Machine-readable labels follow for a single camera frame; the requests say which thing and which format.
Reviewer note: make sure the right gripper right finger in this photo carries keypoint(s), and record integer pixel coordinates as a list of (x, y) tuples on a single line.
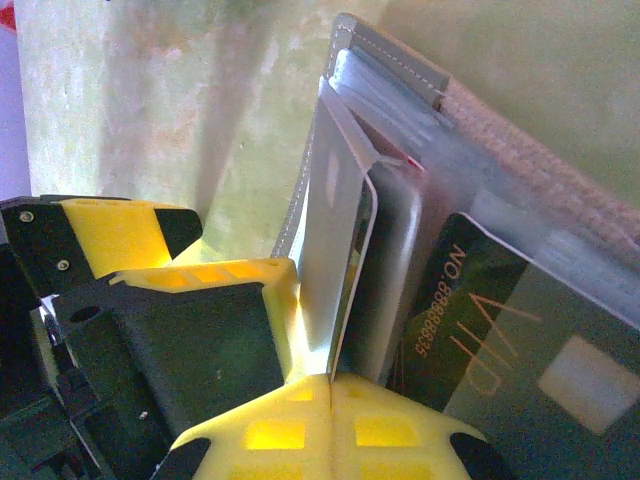
[(390, 435)]

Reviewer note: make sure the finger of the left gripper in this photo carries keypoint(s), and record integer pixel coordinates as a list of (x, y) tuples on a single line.
[(125, 235), (210, 340)]

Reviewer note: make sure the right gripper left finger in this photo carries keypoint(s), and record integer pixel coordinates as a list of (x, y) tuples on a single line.
[(270, 435)]

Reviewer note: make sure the black VIP card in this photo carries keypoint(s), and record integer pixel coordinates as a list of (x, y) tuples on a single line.
[(450, 310)]

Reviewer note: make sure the white card red logo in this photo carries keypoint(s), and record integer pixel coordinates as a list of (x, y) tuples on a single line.
[(330, 240)]

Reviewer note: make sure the grey card holder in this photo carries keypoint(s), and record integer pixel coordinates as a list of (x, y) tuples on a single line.
[(525, 165)]

